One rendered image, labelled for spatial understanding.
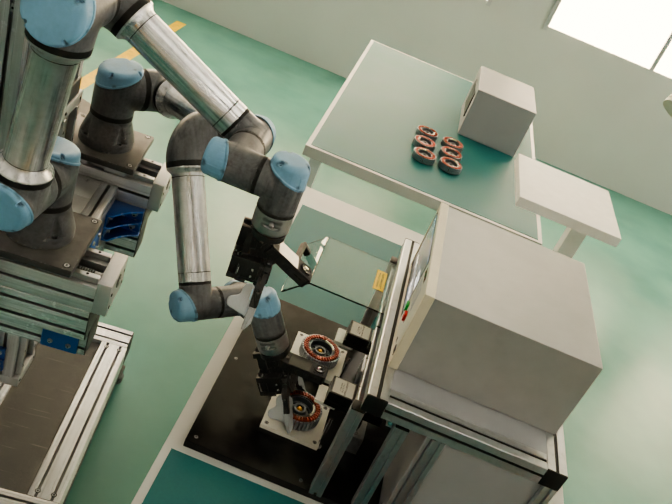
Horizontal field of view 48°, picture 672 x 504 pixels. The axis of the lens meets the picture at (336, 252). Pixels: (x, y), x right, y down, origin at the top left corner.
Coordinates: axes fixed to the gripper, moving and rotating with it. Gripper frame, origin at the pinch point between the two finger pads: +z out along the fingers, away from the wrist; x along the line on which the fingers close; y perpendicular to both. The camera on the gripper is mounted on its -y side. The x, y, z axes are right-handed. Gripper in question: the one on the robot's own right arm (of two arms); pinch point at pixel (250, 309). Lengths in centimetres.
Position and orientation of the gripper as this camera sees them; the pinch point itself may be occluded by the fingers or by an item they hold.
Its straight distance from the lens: 158.3
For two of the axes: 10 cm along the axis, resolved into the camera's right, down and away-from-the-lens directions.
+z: -3.4, 7.9, 5.2
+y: -9.4, -3.1, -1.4
